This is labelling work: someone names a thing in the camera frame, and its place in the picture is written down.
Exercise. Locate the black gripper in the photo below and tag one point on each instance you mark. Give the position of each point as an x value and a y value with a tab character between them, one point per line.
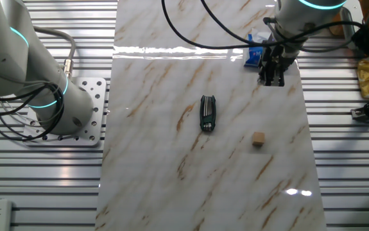
278	57

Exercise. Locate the small wooden block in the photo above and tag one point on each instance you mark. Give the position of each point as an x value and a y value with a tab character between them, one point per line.
258	139

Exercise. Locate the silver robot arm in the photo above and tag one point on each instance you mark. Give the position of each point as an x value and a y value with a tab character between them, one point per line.
11	48

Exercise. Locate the blue white tissue pack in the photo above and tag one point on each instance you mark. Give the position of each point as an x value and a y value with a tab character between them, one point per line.
253	56

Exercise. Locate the dark folding hex key set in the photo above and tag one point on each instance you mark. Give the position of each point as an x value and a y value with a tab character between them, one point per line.
208	112

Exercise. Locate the white marble pattern board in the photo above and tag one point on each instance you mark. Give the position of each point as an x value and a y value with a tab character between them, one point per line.
171	160

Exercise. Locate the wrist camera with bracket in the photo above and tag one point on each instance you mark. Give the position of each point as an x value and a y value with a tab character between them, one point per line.
365	40

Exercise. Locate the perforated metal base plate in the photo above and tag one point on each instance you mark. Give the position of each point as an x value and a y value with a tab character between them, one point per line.
96	128

